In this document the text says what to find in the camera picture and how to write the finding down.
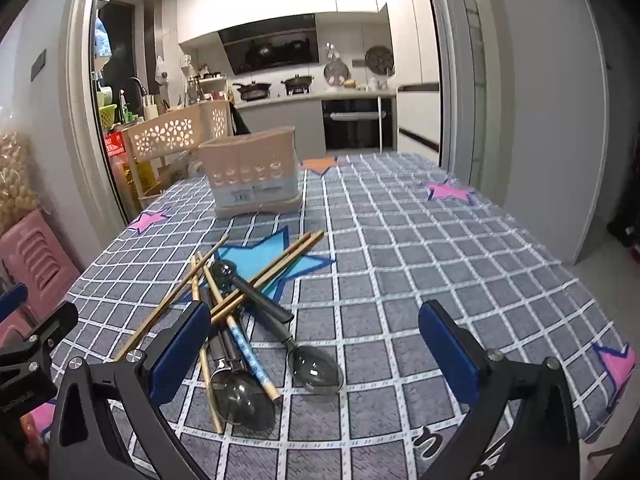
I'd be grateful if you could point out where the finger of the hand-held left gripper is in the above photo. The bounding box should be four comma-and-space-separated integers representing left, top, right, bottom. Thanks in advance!
0, 301, 79, 376
0, 282, 29, 322

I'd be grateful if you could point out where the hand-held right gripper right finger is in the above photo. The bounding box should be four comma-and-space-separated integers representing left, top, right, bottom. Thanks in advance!
418, 300, 592, 480

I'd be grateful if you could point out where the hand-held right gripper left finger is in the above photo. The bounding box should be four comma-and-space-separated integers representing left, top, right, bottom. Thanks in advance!
50, 301, 212, 480

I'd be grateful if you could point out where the blue patterned wooden chopstick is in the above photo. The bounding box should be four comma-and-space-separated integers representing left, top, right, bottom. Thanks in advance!
196, 253, 282, 402

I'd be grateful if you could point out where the beige utensil holder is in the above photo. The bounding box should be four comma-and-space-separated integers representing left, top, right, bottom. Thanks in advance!
198, 127, 305, 219

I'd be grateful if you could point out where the pink plastic stool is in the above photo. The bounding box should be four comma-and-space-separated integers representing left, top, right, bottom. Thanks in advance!
0, 208, 83, 343

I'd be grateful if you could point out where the grey checked star tablecloth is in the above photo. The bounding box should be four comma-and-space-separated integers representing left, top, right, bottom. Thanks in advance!
50, 152, 638, 480

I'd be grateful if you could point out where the clear bag of nuts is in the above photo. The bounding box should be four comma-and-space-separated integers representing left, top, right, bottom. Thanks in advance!
0, 130, 44, 233

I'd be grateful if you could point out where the beige basket storage cart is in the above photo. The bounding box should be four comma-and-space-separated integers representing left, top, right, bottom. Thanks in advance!
121, 100, 232, 211

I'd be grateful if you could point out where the black hanging bag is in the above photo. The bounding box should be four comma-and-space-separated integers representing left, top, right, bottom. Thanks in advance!
229, 105, 251, 136

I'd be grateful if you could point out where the black kitchen faucet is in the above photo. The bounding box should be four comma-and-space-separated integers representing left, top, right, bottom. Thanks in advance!
127, 77, 149, 111

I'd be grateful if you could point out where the black built-in oven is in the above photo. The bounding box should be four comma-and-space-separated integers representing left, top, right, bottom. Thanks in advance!
321, 97, 394, 151

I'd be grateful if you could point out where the white hanging plastic bag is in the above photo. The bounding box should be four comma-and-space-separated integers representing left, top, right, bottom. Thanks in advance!
153, 56, 169, 96

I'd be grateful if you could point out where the black wok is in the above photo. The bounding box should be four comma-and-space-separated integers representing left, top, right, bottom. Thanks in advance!
232, 80, 274, 102

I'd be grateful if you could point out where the kitchen countertop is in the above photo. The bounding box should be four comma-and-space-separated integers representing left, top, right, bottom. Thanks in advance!
232, 88, 399, 109

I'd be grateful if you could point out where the black cooking pot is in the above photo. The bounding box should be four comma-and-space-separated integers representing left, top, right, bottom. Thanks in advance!
280, 74, 315, 96

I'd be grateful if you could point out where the black range hood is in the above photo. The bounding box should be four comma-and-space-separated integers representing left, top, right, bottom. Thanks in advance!
217, 14, 321, 77

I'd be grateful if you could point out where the white refrigerator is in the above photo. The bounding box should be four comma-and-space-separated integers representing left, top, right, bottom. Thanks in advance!
386, 0, 444, 157

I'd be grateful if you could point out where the wall light switch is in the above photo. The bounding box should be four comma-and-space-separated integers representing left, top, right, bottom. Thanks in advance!
30, 48, 48, 83

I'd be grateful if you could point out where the grey sliding door frame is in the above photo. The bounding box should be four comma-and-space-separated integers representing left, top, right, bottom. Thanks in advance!
420, 0, 490, 177

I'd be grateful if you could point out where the dark round wall plate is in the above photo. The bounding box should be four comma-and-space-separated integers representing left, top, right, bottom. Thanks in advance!
364, 45, 396, 75

